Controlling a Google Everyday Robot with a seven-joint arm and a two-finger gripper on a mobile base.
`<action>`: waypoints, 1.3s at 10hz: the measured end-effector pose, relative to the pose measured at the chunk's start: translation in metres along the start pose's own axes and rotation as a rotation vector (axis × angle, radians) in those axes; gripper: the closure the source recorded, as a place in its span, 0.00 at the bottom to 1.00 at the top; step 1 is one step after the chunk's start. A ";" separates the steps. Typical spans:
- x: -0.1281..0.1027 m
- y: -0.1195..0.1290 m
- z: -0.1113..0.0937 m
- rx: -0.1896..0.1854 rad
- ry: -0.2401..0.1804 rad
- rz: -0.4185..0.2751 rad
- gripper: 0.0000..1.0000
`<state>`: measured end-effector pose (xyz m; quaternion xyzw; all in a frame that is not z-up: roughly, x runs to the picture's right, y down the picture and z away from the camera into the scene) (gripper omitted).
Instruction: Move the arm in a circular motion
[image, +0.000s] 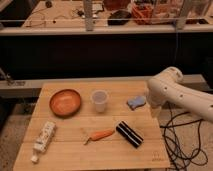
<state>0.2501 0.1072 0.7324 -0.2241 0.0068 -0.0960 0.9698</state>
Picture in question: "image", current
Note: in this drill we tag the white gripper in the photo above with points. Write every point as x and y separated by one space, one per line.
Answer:
155 107

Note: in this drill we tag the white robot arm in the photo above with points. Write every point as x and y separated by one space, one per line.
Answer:
165 86

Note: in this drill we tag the blue sponge cloth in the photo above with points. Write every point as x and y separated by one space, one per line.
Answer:
136 102

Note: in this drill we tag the black striped block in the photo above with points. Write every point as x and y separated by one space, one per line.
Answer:
129 134

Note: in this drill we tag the orange toy carrot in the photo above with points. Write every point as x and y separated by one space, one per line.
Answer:
99 135

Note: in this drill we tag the translucent plastic cup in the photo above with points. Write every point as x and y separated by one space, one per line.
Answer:
99 99

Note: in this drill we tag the orange wooden bowl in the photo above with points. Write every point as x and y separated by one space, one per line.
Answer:
65 103

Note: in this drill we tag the orange crate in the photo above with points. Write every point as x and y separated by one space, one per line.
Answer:
142 14

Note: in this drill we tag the black object on bench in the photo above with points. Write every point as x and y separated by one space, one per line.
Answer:
119 17

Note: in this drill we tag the white toothpaste tube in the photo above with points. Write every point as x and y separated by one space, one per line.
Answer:
43 140

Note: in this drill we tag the grey metal post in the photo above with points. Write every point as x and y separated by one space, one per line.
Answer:
87 4

